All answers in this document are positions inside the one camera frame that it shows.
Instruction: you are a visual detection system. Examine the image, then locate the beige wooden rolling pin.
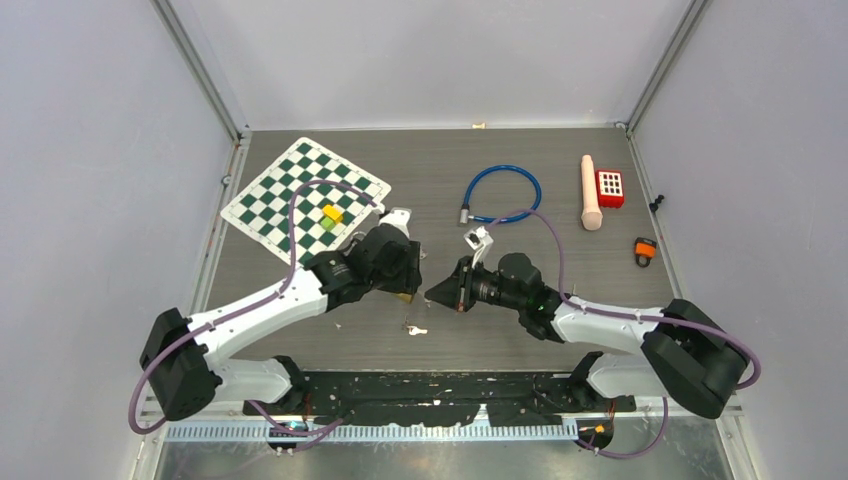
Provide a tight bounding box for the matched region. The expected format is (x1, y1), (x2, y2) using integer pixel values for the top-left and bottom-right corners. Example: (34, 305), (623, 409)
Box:
(580, 154), (603, 231)

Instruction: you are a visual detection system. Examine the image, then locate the green block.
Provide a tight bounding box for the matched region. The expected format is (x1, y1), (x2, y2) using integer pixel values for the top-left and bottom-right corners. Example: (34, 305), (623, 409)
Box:
(320, 217), (336, 232)

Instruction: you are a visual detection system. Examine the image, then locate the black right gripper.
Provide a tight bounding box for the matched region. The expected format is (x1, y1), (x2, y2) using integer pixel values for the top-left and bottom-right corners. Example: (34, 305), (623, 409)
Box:
(426, 255), (526, 312)

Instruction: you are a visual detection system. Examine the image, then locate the black front base panel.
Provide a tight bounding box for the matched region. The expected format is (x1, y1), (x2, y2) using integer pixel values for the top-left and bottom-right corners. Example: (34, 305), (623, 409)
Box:
(263, 371), (636, 427)

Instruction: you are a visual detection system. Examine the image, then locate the green white chessboard mat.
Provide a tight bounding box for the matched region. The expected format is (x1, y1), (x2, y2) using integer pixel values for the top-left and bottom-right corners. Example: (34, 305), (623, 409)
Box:
(220, 137), (391, 265)

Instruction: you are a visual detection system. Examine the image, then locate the small orange padlock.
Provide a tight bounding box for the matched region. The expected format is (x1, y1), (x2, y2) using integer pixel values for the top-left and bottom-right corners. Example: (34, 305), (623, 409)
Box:
(634, 237), (658, 268)

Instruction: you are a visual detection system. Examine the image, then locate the red block with holes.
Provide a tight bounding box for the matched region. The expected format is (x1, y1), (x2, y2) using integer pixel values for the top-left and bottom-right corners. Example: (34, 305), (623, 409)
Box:
(595, 169), (626, 209)

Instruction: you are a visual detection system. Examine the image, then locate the blue cable lock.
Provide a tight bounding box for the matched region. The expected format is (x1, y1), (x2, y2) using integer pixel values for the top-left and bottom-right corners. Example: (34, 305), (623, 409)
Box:
(458, 164), (543, 226)

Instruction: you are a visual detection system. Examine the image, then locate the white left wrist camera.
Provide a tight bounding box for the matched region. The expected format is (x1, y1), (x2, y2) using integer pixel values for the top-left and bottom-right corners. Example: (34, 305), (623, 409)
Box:
(378, 207), (412, 238)

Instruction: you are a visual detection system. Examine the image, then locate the black knob on rail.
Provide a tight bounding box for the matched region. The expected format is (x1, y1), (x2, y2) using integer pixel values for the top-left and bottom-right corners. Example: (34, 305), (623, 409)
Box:
(649, 194), (665, 213)

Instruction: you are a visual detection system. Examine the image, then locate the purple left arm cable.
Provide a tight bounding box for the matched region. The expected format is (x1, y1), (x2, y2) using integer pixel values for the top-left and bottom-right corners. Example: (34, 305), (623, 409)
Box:
(127, 180), (389, 455)

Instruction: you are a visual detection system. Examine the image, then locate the aluminium frame rail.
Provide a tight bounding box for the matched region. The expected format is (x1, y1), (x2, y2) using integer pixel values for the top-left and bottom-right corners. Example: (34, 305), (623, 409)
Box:
(139, 370), (747, 444)

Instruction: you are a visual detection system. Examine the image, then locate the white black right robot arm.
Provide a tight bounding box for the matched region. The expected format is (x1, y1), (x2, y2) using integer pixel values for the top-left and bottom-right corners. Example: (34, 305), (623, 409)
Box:
(425, 253), (759, 419)

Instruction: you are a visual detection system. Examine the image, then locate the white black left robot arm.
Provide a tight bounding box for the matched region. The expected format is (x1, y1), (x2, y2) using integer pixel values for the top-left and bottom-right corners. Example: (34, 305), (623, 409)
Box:
(139, 224), (421, 422)

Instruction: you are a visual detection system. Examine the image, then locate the yellow block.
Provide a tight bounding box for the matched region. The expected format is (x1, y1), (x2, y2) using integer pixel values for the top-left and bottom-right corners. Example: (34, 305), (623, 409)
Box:
(322, 204), (344, 224)

